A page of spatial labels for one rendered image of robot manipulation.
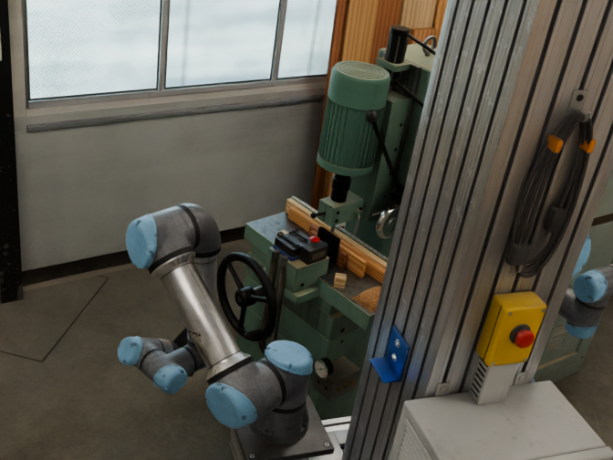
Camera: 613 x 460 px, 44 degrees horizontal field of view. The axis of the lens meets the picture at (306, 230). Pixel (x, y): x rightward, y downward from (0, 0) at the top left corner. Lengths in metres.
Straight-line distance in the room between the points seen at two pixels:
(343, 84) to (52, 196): 1.76
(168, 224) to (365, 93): 0.75
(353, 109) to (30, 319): 1.94
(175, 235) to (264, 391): 0.41
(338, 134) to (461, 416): 1.07
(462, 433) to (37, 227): 2.58
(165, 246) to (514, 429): 0.85
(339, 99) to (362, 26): 1.65
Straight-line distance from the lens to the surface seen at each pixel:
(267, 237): 2.54
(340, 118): 2.27
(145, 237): 1.77
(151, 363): 2.04
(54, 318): 3.62
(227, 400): 1.73
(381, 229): 2.47
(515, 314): 1.41
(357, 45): 3.89
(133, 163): 3.68
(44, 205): 3.62
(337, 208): 2.43
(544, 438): 1.53
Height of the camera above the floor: 2.20
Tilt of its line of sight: 30 degrees down
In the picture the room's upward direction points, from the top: 9 degrees clockwise
